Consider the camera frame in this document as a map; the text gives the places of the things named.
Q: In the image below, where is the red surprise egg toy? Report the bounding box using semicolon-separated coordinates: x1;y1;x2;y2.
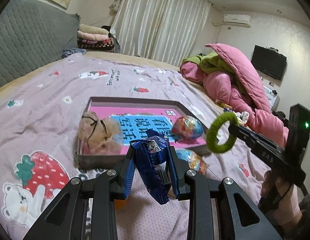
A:
176;148;208;176

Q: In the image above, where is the blue snack packet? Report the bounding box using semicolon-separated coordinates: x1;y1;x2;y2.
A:
130;129;171;205

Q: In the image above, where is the beige organza drawstring pouch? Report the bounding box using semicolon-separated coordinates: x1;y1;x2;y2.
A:
77;111;124;155

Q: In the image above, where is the blue surprise egg toy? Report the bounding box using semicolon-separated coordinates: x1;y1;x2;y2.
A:
171;115;203;140

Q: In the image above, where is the green fuzzy ring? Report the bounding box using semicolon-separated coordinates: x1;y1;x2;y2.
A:
206;112;240;155

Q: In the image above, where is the orange mandarin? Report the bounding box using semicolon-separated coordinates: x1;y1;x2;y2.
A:
113;199;128;210

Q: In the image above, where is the person's right hand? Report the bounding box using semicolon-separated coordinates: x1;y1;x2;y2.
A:
269;177;302;229

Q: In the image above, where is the pink and blue book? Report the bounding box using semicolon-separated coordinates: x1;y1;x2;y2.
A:
88;103;208;155

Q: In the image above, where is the grey shallow cardboard tray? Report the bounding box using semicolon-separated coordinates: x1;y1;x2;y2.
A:
75;97;210;170

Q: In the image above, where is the snack pile on bed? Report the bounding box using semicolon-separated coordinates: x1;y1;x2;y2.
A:
218;102;249;126

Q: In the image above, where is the pink quilted duvet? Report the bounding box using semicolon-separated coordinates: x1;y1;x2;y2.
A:
180;43;289;147

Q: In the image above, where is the pink strawberry bear blanket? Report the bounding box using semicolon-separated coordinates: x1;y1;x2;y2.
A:
0;54;268;239

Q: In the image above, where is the green garment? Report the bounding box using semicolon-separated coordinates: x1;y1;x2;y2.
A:
182;51;235;75

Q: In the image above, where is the stack of folded blankets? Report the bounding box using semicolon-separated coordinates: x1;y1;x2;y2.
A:
77;24;120;53

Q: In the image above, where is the white striped curtain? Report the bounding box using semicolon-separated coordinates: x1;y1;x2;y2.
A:
111;0;212;66

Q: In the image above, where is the white air conditioner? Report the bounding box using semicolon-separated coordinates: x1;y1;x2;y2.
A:
212;14;252;28

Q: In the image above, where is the grey quilted headboard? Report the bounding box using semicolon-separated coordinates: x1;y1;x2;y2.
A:
0;0;80;88

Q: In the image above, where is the black wall television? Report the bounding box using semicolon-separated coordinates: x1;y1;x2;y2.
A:
251;45;287;81

